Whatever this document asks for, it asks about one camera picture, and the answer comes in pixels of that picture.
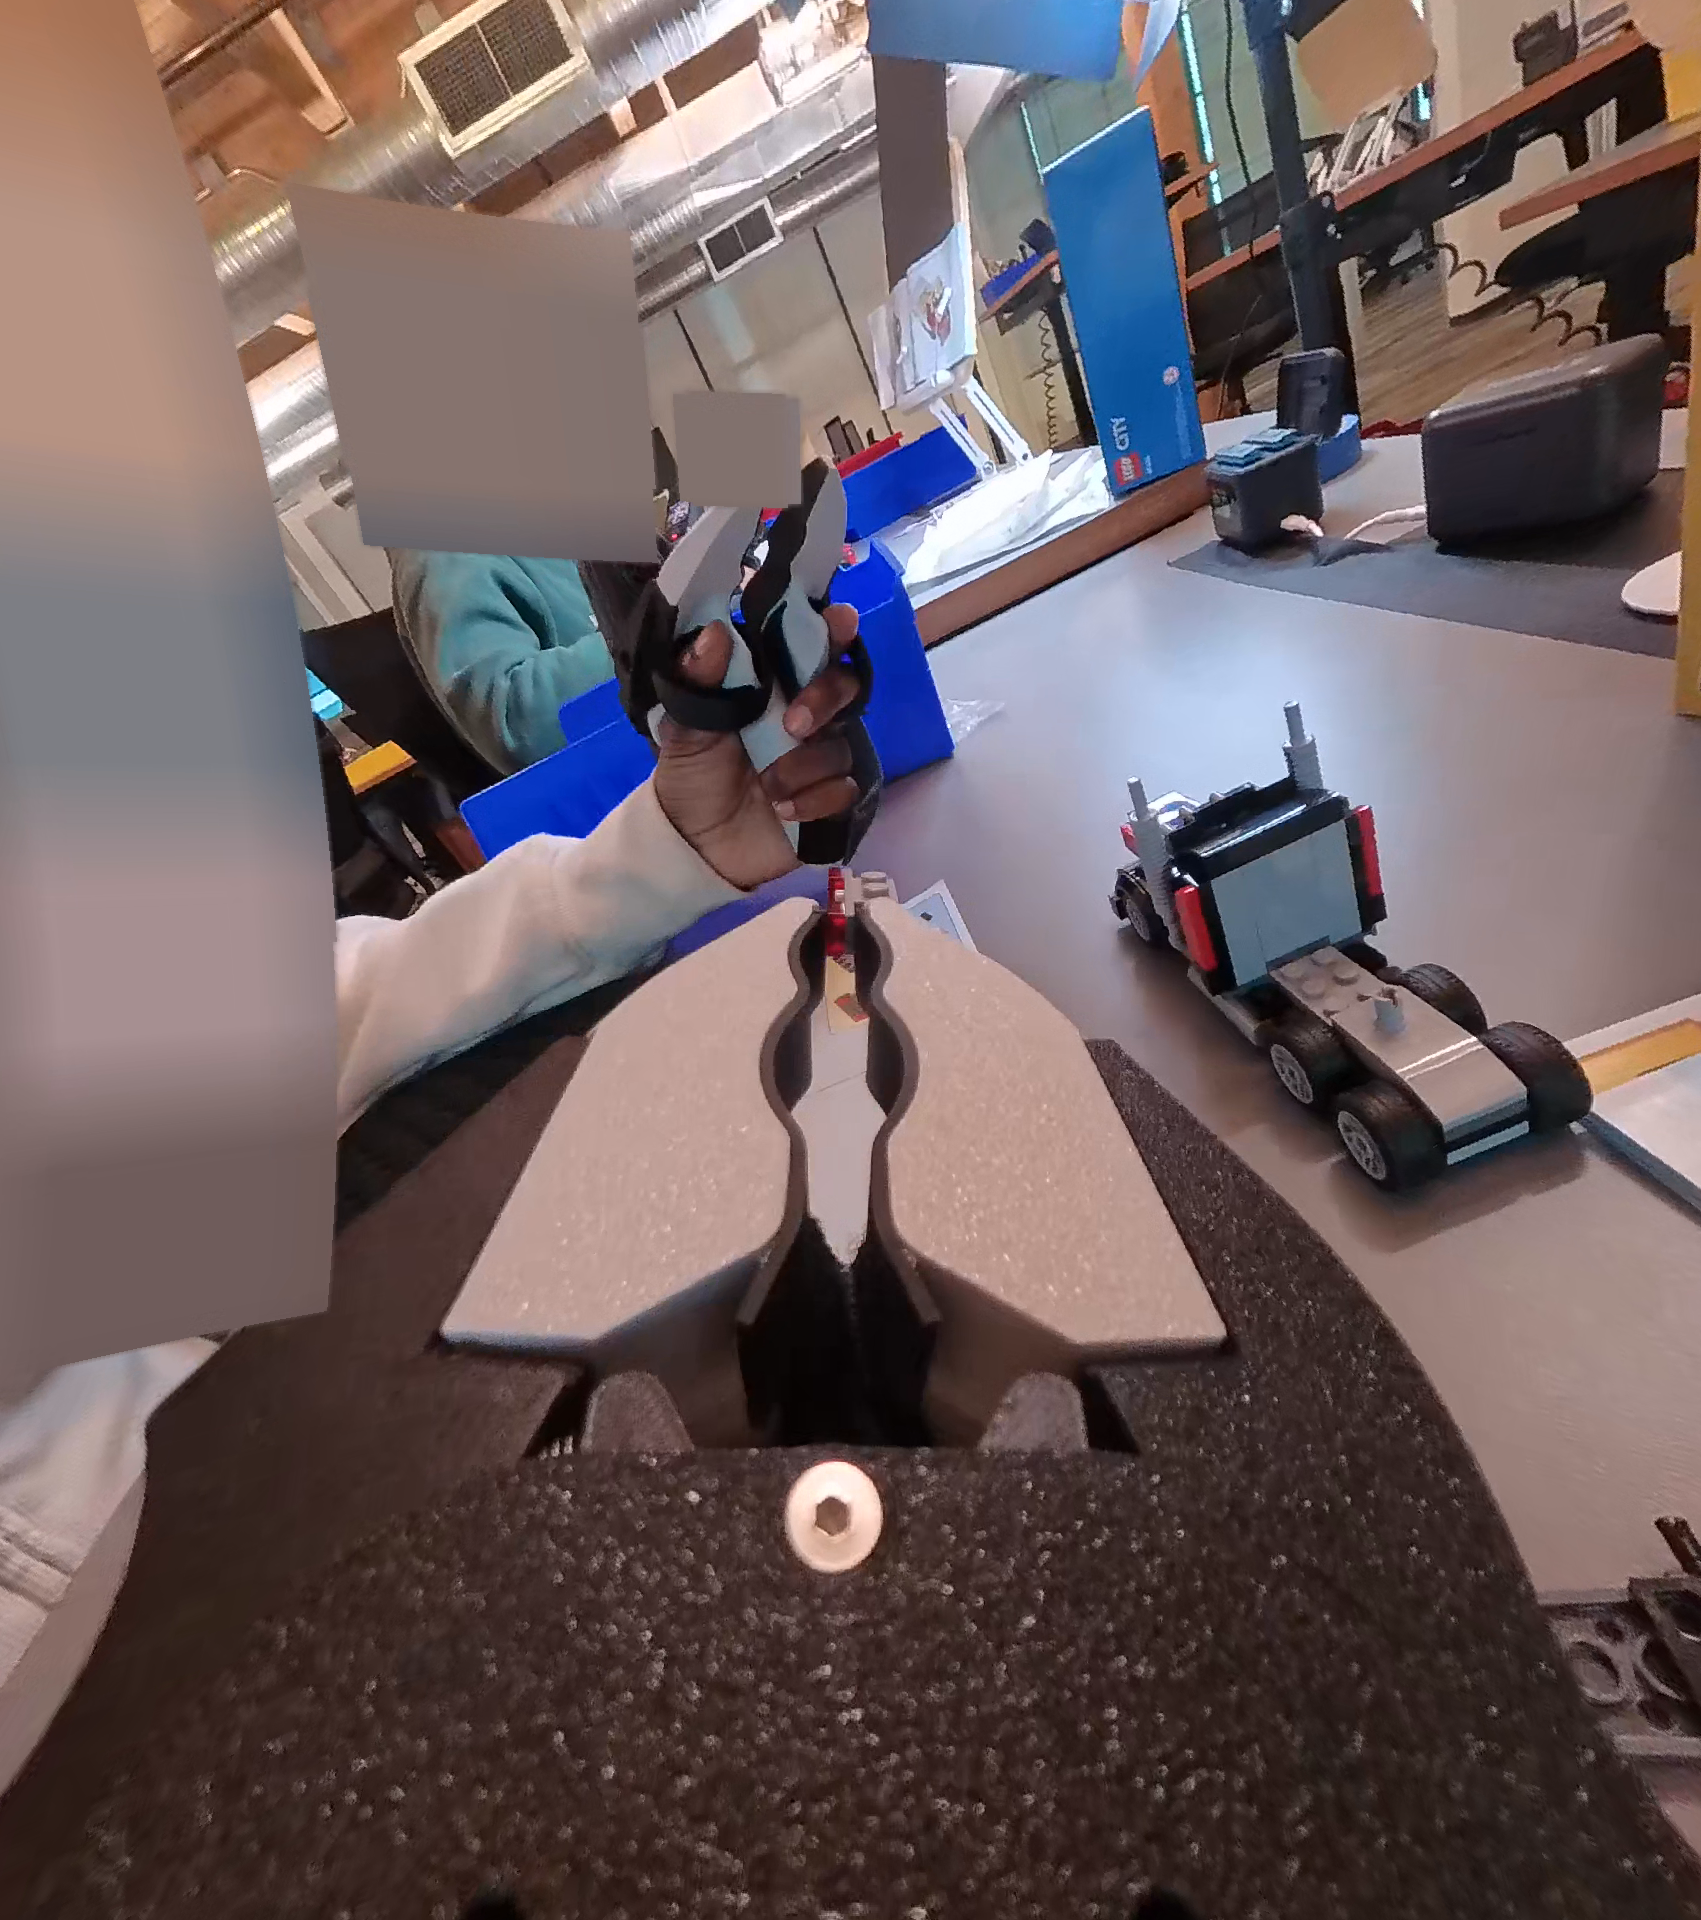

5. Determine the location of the black red lego truck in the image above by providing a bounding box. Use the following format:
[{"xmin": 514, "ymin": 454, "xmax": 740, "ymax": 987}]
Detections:
[{"xmin": 1109, "ymin": 695, "xmax": 1597, "ymax": 1196}]

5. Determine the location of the blue plastic bin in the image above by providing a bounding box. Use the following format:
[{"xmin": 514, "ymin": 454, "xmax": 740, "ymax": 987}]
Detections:
[
  {"xmin": 834, "ymin": 425, "xmax": 974, "ymax": 542},
  {"xmin": 460, "ymin": 540, "xmax": 957, "ymax": 872}
]

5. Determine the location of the white paper bag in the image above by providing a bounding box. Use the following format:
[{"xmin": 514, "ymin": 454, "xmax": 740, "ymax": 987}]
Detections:
[{"xmin": 911, "ymin": 445, "xmax": 1115, "ymax": 589}]

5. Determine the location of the person's left hand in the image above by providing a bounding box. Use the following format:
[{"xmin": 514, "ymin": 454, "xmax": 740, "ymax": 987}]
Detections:
[{"xmin": 646, "ymin": 600, "xmax": 866, "ymax": 890}]

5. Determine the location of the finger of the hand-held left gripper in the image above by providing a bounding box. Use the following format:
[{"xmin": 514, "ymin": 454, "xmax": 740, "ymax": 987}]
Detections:
[
  {"xmin": 655, "ymin": 501, "xmax": 765, "ymax": 639},
  {"xmin": 743, "ymin": 455, "xmax": 852, "ymax": 707}
]

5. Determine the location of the blue lego box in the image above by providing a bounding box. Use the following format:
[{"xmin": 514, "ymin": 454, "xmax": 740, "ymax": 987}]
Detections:
[{"xmin": 1042, "ymin": 103, "xmax": 1212, "ymax": 499}]

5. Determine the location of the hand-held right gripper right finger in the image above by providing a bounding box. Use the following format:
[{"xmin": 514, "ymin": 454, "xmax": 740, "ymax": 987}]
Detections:
[{"xmin": 862, "ymin": 894, "xmax": 1230, "ymax": 1416}]

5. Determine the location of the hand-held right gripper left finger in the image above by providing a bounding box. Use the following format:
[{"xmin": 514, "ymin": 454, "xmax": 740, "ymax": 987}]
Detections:
[{"xmin": 441, "ymin": 894, "xmax": 813, "ymax": 1411}]

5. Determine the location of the black office chair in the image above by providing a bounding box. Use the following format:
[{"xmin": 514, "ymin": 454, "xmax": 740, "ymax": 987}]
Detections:
[{"xmin": 302, "ymin": 611, "xmax": 467, "ymax": 902}]

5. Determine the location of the dark cube device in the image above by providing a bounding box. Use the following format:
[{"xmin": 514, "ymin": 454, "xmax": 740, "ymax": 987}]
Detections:
[{"xmin": 1420, "ymin": 332, "xmax": 1670, "ymax": 551}]

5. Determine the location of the white clear display stand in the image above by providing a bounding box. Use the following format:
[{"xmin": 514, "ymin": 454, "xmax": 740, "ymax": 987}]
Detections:
[{"xmin": 873, "ymin": 223, "xmax": 1046, "ymax": 474}]

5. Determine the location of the white charging cable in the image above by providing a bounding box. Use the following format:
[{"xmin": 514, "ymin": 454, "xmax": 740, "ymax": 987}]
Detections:
[{"xmin": 1284, "ymin": 505, "xmax": 1430, "ymax": 551}]

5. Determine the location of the white ceiling air vent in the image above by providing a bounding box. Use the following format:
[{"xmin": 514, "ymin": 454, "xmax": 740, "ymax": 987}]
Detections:
[{"xmin": 399, "ymin": 0, "xmax": 593, "ymax": 156}]

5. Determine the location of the black device teal front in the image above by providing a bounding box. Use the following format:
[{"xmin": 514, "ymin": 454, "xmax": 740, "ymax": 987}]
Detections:
[{"xmin": 1207, "ymin": 425, "xmax": 1327, "ymax": 551}]

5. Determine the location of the wood edged table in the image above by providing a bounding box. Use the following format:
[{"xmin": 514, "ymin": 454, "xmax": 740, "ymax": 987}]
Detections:
[{"xmin": 850, "ymin": 412, "xmax": 1428, "ymax": 650}]

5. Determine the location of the grey cube device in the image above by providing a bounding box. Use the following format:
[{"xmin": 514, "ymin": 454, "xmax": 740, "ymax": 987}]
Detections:
[{"xmin": 1276, "ymin": 348, "xmax": 1369, "ymax": 486}]

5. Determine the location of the open lego instruction booklet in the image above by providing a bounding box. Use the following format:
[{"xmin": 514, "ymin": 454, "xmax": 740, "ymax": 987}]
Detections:
[{"xmin": 808, "ymin": 875, "xmax": 979, "ymax": 1202}]

